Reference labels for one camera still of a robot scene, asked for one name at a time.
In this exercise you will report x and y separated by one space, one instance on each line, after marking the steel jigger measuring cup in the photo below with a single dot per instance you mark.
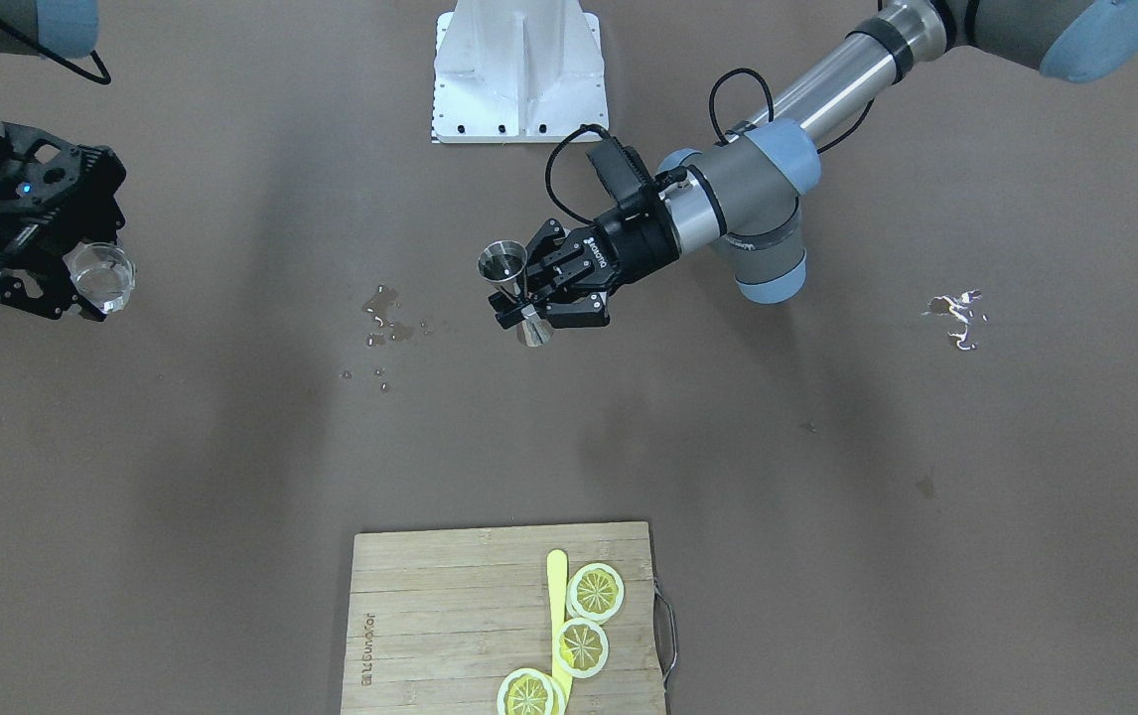
504 265

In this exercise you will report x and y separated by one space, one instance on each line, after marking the lemon slice bottom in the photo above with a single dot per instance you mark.
529 691

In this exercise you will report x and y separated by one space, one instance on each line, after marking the lemon slice middle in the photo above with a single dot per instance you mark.
580 648

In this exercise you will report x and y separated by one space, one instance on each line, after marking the white pillar base mount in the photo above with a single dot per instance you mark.
517 71

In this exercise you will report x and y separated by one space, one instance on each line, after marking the clear glass shaker cup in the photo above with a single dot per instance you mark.
73 260

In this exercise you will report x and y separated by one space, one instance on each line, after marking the lemon slice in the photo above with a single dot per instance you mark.
595 592
580 648
529 691

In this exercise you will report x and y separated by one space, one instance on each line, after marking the lemon slice top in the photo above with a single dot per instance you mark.
595 592

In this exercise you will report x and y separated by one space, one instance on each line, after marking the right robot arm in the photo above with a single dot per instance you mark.
65 33

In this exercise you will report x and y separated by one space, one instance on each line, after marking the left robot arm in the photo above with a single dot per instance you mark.
743 194

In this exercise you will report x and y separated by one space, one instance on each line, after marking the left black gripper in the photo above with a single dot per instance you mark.
637 245

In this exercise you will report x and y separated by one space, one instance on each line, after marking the wooden cutting board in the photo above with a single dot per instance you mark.
438 618

